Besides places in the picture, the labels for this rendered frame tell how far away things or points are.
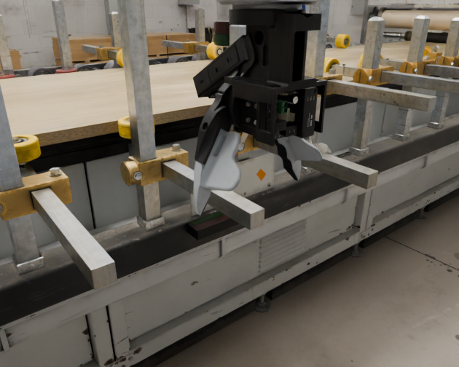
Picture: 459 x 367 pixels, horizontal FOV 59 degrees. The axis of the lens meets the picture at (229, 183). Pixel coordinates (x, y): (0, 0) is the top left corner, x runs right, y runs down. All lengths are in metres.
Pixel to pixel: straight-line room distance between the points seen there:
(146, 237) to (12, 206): 0.27
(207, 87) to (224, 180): 0.12
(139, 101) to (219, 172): 0.42
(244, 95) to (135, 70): 0.42
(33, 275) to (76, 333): 0.50
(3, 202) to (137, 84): 0.31
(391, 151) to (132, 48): 0.97
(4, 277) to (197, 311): 0.80
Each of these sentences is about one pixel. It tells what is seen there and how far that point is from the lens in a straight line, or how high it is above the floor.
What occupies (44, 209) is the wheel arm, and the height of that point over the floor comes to 0.85.
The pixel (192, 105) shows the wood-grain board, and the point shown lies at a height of 0.90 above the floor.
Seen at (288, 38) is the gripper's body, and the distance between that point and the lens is 0.36.
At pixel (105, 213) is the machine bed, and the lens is 1.08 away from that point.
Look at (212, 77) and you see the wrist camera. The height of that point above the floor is 1.07.
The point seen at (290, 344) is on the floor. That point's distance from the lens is 1.61.
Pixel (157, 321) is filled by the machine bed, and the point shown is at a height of 0.19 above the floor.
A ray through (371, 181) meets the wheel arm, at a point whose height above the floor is 0.84.
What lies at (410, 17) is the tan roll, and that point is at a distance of 3.31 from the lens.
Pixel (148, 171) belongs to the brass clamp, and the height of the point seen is 0.84.
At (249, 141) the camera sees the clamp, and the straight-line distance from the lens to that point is 0.96.
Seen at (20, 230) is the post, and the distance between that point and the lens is 0.79.
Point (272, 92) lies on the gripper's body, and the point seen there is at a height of 1.07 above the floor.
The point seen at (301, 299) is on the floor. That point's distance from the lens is 1.80.
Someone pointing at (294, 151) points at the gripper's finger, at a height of 0.98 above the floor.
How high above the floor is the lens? 1.14
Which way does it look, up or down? 24 degrees down
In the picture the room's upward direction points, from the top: straight up
